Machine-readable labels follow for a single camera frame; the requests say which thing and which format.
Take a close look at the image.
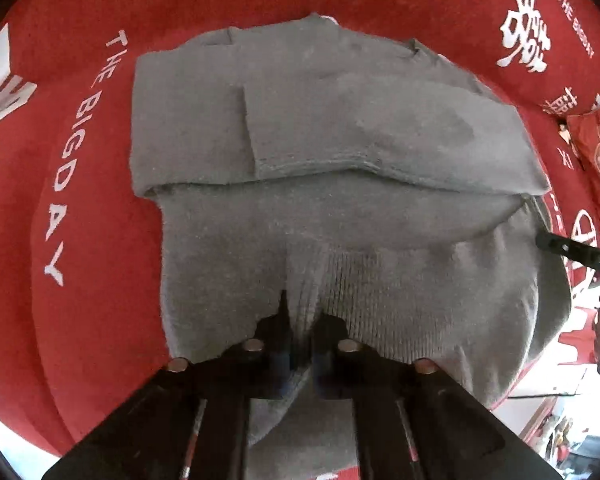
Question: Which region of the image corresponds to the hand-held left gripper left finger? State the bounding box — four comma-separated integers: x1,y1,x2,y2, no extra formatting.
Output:
42,290,294,480

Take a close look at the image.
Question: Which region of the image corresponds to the red printed blanket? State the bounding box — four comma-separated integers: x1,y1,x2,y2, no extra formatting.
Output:
0,0,600,480

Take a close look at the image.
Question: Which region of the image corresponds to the red embroidered cushion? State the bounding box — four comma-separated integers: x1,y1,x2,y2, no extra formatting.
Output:
560,95,600,191

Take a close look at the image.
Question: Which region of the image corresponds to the grey knit sweater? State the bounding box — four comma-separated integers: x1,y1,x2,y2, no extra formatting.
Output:
130,12,573,480

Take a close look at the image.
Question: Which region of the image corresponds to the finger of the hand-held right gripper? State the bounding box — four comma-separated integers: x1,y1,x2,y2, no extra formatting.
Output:
535,230,600,284

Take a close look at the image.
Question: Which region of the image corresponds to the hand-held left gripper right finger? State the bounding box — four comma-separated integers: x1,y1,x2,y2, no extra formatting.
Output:
312,311,563,480

